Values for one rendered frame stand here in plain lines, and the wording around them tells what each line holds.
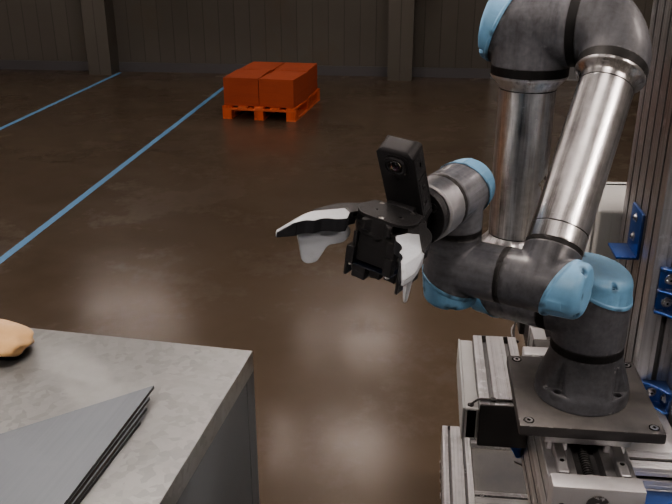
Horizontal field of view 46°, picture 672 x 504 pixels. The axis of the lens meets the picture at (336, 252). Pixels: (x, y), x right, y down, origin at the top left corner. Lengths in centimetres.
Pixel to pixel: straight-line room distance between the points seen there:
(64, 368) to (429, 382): 214
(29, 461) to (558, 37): 94
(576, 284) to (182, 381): 69
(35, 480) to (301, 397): 218
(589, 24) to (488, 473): 168
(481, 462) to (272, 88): 575
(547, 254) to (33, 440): 76
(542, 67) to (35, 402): 94
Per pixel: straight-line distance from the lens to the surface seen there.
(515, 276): 102
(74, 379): 143
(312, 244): 87
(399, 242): 82
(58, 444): 123
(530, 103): 123
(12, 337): 152
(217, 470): 135
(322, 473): 286
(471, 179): 102
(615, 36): 115
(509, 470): 259
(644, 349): 154
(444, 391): 332
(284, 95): 783
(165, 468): 119
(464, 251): 104
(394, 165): 85
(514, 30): 120
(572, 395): 133
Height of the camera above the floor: 176
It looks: 22 degrees down
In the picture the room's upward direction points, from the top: straight up
